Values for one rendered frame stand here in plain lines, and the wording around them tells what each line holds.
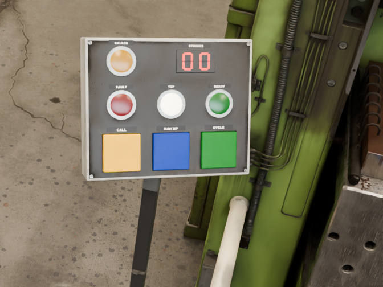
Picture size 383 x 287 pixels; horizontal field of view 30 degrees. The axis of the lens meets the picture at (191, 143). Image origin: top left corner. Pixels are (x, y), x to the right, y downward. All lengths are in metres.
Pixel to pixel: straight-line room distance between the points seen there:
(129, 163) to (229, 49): 0.30
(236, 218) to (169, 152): 0.48
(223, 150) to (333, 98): 0.37
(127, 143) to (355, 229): 0.59
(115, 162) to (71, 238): 1.25
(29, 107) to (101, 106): 1.87
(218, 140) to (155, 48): 0.23
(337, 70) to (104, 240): 1.27
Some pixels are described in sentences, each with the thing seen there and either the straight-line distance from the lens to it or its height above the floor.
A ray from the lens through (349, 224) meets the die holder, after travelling 1.68.
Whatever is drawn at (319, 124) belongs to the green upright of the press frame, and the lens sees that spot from 1.76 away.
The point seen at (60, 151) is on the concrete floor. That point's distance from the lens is 3.01.
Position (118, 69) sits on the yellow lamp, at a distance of 1.40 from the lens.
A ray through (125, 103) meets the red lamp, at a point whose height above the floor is 1.09.
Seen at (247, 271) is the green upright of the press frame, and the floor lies 0.37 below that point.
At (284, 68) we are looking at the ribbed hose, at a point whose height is 1.07.
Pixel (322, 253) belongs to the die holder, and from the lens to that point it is 1.75.
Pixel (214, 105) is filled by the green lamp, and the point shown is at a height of 1.09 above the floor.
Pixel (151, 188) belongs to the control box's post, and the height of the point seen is 0.81.
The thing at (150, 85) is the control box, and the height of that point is 1.12.
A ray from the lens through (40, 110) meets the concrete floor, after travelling 3.24.
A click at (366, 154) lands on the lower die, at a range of 1.63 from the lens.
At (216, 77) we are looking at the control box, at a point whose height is 1.14.
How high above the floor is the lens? 1.90
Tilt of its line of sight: 37 degrees down
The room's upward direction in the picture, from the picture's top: 10 degrees clockwise
